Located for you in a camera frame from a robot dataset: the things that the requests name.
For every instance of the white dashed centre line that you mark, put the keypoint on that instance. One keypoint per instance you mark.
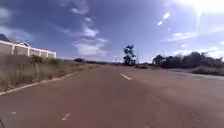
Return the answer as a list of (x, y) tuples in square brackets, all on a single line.
[(125, 76)]

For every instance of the tall dark tree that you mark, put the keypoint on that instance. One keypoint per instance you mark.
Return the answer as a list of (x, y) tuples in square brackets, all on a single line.
[(129, 55)]

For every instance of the reddish brown asphalt road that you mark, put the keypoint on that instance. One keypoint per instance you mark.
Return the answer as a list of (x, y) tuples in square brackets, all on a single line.
[(120, 100)]

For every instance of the row of dark trees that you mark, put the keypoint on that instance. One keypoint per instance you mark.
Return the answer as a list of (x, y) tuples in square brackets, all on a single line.
[(190, 61)]

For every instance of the dry grass verge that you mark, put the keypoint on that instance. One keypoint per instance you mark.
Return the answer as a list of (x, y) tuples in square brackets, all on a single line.
[(33, 71)]

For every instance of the white edge line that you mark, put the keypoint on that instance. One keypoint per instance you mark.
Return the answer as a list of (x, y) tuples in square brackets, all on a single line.
[(30, 85)]

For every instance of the building with pale gable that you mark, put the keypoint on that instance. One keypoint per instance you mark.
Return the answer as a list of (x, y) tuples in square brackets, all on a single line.
[(24, 43)]

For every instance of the long pale boundary wall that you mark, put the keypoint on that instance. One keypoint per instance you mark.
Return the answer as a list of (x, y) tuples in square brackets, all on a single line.
[(26, 50)]

